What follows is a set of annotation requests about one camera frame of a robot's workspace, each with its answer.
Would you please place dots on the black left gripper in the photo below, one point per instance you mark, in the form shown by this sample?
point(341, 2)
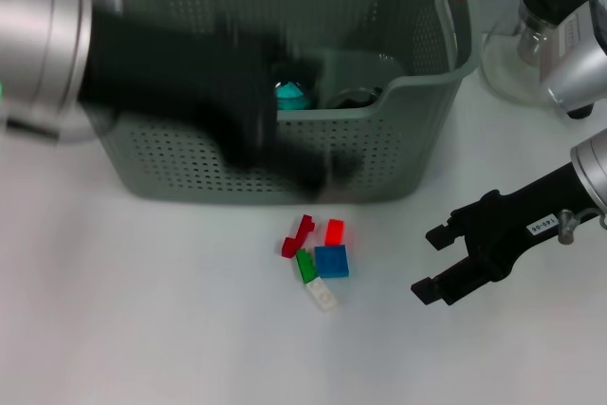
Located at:
point(180, 78)

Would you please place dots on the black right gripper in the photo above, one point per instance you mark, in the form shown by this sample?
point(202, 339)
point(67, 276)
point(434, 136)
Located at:
point(521, 220)

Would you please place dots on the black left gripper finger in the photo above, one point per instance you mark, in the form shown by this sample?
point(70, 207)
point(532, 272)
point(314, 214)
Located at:
point(308, 187)
point(322, 165)

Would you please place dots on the dark red angled brick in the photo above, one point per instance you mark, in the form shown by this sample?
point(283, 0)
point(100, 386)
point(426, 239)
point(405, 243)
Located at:
point(296, 236)

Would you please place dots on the glass teacup with black holder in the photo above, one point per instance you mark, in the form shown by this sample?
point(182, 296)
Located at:
point(303, 68)
point(353, 97)

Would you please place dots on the cyan square brick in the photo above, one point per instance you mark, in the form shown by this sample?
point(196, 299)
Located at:
point(290, 96)

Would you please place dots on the green small brick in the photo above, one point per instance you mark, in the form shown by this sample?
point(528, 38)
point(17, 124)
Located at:
point(306, 267)

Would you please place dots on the white two-stud brick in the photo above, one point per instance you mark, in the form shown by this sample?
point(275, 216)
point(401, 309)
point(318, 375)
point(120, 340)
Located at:
point(323, 296)

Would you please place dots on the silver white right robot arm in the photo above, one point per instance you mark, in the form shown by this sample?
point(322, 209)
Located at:
point(593, 172)

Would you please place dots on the grey perforated storage bin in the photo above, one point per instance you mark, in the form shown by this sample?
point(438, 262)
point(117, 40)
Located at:
point(379, 149)

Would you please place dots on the red tall brick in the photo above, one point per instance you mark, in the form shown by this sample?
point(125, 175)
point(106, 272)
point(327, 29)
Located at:
point(335, 232)

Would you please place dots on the blue square brick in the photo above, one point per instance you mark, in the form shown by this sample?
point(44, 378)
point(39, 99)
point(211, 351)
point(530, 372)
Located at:
point(332, 262)

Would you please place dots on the glass teapot with black lid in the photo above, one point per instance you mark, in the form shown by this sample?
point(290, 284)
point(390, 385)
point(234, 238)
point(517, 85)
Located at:
point(502, 68)

